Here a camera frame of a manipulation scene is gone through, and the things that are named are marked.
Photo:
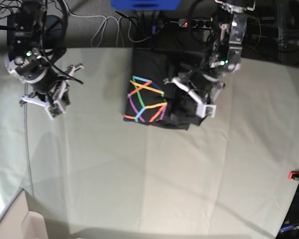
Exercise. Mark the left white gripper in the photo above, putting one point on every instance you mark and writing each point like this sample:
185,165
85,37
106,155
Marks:
209,97

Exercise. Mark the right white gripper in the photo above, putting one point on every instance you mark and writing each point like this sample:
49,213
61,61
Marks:
50,88

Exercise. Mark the dark grey t-shirt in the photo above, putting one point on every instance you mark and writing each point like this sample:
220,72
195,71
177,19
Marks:
148,98

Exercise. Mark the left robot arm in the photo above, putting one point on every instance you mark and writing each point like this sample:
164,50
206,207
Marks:
197,80

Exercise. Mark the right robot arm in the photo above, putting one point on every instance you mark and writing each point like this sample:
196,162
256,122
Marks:
33,54

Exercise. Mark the black power strip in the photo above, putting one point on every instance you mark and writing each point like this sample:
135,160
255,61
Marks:
199,23

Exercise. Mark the light green tablecloth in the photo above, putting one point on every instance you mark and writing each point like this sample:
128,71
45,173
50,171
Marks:
92,175

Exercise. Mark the blue plastic bin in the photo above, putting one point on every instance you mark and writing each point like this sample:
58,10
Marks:
145,4

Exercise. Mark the beige cardboard box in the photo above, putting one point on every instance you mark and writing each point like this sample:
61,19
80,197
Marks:
17,221

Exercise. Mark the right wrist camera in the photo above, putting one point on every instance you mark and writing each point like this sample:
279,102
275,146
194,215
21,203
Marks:
54,110

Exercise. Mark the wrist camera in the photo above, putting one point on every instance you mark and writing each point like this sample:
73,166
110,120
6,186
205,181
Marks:
204,110
54,110

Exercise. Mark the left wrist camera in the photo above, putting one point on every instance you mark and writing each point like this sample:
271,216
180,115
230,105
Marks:
204,110

